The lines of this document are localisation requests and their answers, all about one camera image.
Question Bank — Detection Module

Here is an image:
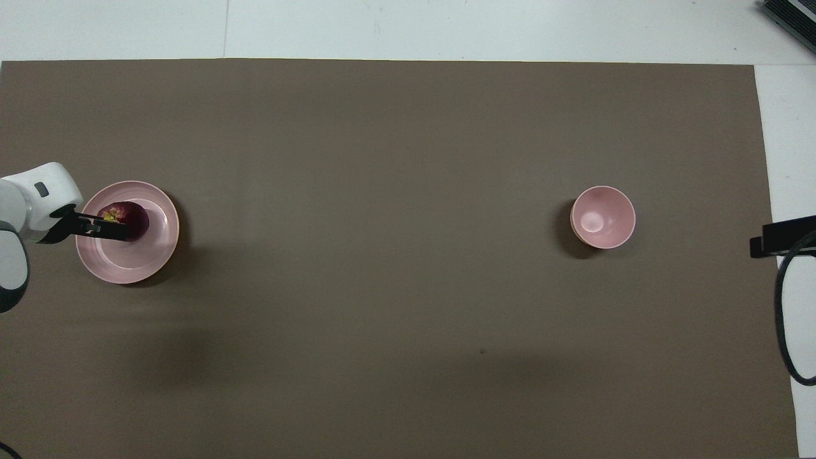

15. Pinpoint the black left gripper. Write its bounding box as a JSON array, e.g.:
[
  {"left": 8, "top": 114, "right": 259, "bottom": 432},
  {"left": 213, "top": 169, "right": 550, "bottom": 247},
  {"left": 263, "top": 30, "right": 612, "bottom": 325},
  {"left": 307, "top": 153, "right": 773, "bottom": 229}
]
[{"left": 29, "top": 204, "right": 128, "bottom": 246}]

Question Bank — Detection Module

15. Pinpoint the dark red apple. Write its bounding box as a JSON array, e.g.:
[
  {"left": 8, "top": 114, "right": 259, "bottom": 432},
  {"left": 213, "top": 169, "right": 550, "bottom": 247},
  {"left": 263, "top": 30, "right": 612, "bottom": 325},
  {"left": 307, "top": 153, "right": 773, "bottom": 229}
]
[{"left": 97, "top": 201, "right": 150, "bottom": 242}]

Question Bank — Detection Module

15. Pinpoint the pink plate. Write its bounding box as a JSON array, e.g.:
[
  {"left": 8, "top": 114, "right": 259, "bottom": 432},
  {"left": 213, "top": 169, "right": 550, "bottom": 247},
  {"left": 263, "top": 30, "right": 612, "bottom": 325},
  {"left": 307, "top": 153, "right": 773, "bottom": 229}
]
[{"left": 75, "top": 180, "right": 181, "bottom": 285}]

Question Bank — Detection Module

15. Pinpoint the pink bowl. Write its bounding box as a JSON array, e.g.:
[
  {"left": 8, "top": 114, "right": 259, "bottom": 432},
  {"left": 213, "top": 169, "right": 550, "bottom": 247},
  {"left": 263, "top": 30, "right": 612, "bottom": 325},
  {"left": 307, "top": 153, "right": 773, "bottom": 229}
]
[{"left": 570, "top": 186, "right": 637, "bottom": 251}]

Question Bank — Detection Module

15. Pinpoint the dark grey ribbed device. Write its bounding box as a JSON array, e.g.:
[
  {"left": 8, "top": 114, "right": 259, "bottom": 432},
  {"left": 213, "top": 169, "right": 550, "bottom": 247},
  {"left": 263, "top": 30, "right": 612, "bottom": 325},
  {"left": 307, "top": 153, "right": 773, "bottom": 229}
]
[{"left": 757, "top": 0, "right": 816, "bottom": 37}]

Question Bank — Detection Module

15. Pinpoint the brown table mat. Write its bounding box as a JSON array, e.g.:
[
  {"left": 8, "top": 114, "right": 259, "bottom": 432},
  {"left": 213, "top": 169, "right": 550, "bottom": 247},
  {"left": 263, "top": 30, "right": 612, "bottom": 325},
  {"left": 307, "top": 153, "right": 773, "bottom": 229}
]
[{"left": 0, "top": 59, "right": 799, "bottom": 459}]

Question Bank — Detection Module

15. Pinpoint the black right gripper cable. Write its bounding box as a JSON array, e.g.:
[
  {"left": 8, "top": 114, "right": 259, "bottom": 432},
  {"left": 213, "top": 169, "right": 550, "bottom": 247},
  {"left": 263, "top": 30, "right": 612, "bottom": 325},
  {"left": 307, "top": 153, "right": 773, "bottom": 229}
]
[{"left": 774, "top": 229, "right": 816, "bottom": 387}]

